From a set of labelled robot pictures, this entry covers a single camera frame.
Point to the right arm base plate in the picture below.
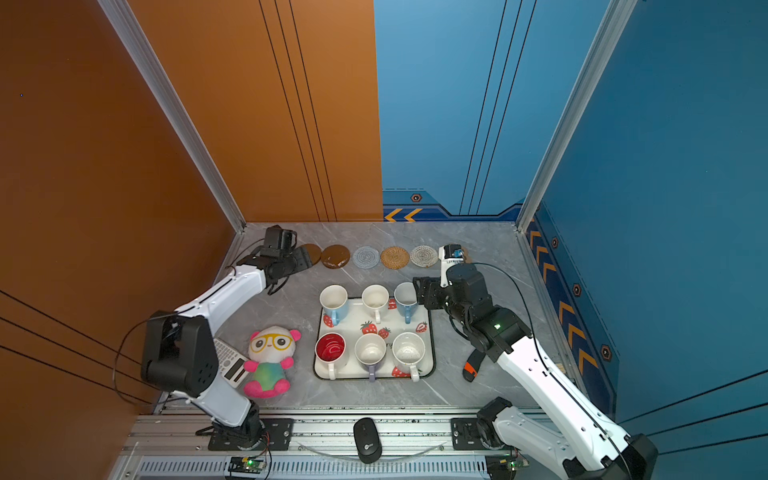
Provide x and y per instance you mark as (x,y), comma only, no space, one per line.
(473,434)

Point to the white mug back middle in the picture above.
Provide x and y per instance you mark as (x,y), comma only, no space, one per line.
(375,300)

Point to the white calculator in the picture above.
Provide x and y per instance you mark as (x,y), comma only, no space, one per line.
(231,363)

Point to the matte brown round coaster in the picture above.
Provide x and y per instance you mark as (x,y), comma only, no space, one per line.
(314,252)

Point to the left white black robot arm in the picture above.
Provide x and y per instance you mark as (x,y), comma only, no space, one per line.
(179,353)

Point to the purple mug front middle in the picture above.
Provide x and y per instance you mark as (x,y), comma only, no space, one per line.
(370,351)

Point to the light blue mug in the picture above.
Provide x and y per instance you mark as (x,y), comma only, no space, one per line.
(334,300)

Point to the left green circuit board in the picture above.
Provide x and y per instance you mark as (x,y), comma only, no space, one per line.
(248,467)

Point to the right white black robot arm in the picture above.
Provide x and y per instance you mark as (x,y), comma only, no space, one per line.
(584,442)

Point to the grey woven round coaster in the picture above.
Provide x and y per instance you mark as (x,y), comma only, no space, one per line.
(366,257)

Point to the black computer mouse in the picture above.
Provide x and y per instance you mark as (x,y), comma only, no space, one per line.
(367,440)

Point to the pink panda plush toy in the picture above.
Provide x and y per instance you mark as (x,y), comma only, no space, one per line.
(270,355)

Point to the red inside mug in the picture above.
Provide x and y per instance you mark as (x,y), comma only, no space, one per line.
(331,354)

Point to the white woven round coaster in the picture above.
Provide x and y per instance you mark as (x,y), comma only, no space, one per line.
(424,256)

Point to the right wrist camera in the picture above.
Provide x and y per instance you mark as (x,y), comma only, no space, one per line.
(449,255)

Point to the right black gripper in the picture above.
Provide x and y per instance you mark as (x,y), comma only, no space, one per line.
(429,288)

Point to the white mug front right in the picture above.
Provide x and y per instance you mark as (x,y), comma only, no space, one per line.
(408,351)

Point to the tan rattan round coaster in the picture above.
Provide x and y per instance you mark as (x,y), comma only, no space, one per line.
(395,258)

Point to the black orange utility knife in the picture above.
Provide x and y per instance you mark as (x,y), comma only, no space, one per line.
(473,365)

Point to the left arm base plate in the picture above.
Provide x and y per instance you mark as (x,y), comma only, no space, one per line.
(276,433)

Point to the right green circuit board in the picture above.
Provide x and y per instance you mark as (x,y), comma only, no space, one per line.
(504,468)

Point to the white strawberry tray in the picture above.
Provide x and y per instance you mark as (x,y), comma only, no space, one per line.
(357,323)

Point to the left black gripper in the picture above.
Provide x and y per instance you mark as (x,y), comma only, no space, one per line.
(302,257)

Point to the green circuit board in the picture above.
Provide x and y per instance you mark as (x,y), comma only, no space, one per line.
(248,467)
(504,468)

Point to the white mug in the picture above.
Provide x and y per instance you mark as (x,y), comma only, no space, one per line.
(408,351)
(375,300)

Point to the glossy brown round coaster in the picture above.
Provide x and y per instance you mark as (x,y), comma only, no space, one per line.
(335,256)

